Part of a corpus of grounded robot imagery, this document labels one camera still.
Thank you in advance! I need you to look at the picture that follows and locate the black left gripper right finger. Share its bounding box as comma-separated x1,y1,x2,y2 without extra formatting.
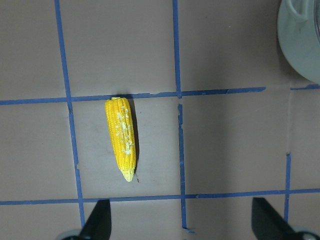
251,197,296,240

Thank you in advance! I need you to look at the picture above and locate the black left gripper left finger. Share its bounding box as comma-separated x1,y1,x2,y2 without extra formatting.
79,199,112,240

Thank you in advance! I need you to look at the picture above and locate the yellow corn cob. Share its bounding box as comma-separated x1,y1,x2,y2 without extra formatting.
104,97,137,183

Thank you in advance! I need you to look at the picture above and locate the pale green steel pot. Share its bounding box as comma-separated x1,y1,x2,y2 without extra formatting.
277,0,320,84

